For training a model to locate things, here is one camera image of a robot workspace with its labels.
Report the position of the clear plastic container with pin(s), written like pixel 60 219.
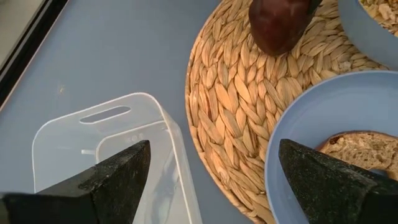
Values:
pixel 109 130

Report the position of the blue plate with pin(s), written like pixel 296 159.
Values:
pixel 323 105

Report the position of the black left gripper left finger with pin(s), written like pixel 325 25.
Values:
pixel 102 189

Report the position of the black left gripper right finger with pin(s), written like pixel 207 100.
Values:
pixel 329 189

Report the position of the round woven straw placemat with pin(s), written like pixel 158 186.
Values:
pixel 236 102

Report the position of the cereal flakes heap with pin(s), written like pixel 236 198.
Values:
pixel 384 12

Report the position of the bread slice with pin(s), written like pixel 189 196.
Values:
pixel 363 149

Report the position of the pale blue bowl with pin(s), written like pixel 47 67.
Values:
pixel 363 37

